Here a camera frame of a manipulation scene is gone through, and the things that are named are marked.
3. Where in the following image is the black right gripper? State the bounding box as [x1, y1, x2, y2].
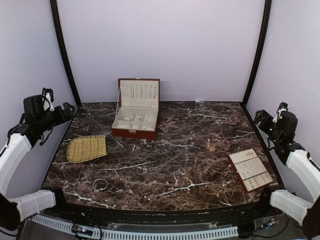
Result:
[254, 109, 282, 144]

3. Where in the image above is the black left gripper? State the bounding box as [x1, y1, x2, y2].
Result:
[36, 102, 75, 132]

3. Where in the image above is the brown jewelry display tray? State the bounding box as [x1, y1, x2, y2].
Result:
[227, 148, 273, 193]

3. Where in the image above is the silver bangle bracelet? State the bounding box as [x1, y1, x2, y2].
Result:
[92, 178, 109, 191]

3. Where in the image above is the red wooden jewelry box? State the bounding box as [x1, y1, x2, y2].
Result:
[111, 78, 160, 140]

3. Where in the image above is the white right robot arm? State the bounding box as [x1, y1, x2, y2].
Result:
[254, 105, 320, 240]

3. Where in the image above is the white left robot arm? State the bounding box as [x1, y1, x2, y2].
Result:
[0, 100, 75, 231]

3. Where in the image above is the woven bamboo tray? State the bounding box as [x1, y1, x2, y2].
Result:
[66, 135, 108, 164]

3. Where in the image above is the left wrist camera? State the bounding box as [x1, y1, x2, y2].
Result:
[23, 87, 54, 115]

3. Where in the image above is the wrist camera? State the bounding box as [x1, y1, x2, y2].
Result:
[23, 87, 54, 115]
[272, 102, 298, 135]

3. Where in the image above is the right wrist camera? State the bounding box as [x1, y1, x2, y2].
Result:
[272, 102, 298, 135]

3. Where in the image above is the white slotted cable duct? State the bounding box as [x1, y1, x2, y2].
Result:
[31, 214, 239, 240]

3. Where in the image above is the black left frame post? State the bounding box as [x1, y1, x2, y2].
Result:
[49, 0, 82, 108]

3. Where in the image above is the black frame post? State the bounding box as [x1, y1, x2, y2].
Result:
[241, 0, 272, 108]
[49, 0, 82, 108]

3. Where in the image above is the black right frame post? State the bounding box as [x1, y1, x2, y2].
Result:
[241, 0, 272, 108]

